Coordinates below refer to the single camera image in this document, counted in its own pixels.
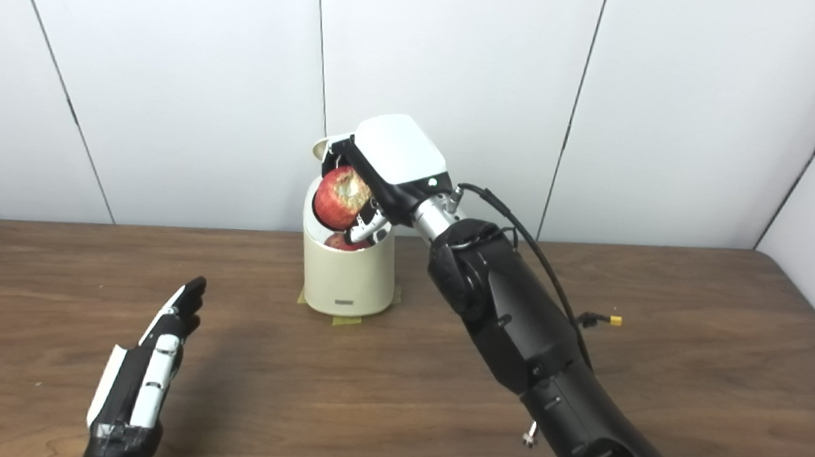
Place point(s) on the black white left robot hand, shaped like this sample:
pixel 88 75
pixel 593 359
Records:
pixel 127 388

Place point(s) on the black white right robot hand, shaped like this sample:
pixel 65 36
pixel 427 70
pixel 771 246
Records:
pixel 399 149

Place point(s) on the cream round bin lid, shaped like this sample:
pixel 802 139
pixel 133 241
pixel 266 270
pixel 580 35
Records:
pixel 320 148

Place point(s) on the red apple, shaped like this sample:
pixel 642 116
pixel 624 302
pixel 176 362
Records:
pixel 338 198

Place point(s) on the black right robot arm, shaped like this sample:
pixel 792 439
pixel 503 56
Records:
pixel 516 322

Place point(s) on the cream-colored bin body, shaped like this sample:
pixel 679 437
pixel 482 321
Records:
pixel 346 278

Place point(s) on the yellow masking tape piece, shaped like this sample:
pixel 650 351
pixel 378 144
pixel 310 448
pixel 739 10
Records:
pixel 301 297
pixel 346 321

